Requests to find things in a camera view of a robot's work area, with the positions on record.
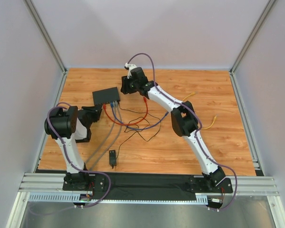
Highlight black network switch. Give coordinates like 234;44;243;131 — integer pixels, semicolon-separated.
92;87;120;105

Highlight blue ethernet cable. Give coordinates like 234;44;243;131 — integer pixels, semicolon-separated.
110;102;169;132

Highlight red ethernet cable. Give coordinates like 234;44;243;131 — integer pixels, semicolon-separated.
103;96;150;126

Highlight black power adapter with cord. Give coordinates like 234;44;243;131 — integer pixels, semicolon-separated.
109;102;168;169

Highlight yellow ethernet cable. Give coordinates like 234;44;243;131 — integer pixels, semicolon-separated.
182;91;218;130

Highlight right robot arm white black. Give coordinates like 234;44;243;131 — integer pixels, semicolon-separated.
121;64;226;187

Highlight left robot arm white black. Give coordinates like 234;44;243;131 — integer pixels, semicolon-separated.
44;104;102;191

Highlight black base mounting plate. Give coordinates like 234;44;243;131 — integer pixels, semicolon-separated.
62;172;234;201

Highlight grey ethernet cable right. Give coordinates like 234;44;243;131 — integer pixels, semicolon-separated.
87;103;123;171

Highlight grey ethernet cable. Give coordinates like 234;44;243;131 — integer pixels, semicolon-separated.
84;103;118;167
87;103;123;171

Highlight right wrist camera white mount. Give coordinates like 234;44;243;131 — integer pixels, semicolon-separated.
124;63;137;79

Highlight grey ethernet cable left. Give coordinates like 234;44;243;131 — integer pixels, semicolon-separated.
84;103;118;167

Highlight aluminium front rail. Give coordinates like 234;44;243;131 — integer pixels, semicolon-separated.
18;173;279;196

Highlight left aluminium frame post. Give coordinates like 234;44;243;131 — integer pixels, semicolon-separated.
23;0;68;73

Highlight aluminium frame post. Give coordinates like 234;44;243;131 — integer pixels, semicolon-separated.
229;0;278;73
23;0;68;73

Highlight right aluminium frame post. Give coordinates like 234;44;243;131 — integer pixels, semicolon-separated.
229;0;278;73

